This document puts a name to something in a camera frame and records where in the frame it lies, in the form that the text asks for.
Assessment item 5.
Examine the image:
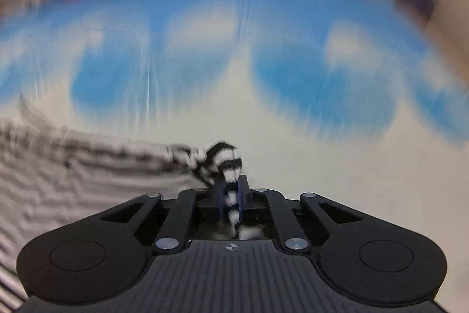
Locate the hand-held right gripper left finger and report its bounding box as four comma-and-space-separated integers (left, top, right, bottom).
98, 181, 225, 252

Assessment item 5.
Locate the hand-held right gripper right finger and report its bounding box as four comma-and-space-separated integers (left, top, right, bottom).
236, 175, 367, 252

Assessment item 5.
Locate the striped hooded shirt white vest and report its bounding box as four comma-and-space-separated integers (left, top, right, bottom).
0, 117, 265, 312

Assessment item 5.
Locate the blue patterned bed sheet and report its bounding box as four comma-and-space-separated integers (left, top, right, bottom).
0, 0, 469, 299

